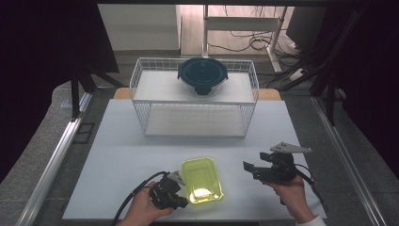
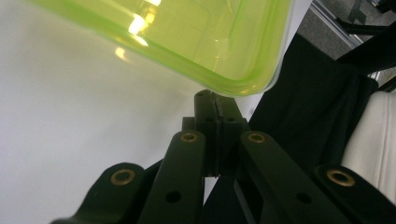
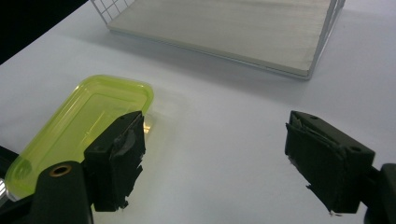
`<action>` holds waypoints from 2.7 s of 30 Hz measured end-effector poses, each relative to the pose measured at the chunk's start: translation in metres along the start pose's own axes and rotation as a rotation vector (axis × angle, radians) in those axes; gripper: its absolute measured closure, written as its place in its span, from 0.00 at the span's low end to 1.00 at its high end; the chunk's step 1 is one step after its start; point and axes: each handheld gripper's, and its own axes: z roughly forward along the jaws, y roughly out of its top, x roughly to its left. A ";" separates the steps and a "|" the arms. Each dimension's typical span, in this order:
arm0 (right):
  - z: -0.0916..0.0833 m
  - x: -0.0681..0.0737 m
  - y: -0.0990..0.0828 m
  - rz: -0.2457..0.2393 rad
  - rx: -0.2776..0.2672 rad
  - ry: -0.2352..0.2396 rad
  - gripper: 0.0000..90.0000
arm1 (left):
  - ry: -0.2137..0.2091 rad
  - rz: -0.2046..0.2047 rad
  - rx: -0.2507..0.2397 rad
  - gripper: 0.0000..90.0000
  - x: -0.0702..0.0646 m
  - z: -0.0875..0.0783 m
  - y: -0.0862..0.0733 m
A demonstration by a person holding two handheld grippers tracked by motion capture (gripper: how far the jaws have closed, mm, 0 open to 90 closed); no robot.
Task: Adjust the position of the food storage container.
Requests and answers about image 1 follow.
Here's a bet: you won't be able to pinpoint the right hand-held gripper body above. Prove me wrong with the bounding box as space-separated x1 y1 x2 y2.
259 141 313 186

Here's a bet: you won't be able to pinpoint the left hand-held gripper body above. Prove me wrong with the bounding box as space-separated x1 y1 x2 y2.
149 169 186 211

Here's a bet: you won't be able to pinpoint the yellow-green rectangular plastic container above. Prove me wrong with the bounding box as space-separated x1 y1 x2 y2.
181 156 225 205

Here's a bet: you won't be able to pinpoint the round container with dark teal lid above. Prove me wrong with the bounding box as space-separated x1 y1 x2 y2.
177 56 230 97

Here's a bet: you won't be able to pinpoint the white wire two-tier rack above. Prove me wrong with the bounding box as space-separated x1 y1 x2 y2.
129 56 260 139

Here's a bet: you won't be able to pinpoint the person's right hand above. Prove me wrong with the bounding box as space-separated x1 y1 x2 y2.
264 174 316 224

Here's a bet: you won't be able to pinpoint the person's left hand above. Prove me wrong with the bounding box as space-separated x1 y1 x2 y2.
116 187 175 226

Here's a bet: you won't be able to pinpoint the white table cover board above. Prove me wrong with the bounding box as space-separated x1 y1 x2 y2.
61 98 327 221

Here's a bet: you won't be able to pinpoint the black metal stand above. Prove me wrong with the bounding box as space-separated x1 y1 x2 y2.
70 60 126 121
279 8 361 126

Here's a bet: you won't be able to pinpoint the white power strip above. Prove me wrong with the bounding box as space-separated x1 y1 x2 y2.
288 68 306 82

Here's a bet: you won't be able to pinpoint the wooden table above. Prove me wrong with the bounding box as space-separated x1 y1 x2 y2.
112 87 282 102

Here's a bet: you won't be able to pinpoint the black curtain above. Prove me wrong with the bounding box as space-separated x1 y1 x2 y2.
0 0 120 183
316 0 399 180

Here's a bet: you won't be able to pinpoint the dark box under desk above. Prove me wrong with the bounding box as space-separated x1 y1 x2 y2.
285 6 327 53

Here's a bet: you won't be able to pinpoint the white cabinet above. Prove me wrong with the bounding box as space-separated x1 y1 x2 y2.
97 4 183 52

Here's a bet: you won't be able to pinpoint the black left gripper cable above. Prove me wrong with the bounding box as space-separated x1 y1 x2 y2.
111 170 170 226

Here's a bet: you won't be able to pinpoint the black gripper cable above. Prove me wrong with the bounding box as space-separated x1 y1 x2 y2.
111 170 170 226
294 163 329 212

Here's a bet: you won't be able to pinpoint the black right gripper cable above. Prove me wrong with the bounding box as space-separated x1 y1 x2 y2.
294 163 329 212

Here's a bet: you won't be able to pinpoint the aluminium rail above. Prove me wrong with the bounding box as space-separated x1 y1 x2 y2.
15 92 94 226
311 95 389 226

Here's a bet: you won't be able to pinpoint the black floor cables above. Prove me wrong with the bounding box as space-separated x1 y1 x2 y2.
206 5 302 59

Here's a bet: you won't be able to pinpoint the white metal desk frame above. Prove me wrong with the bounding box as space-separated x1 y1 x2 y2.
201 4 289 73

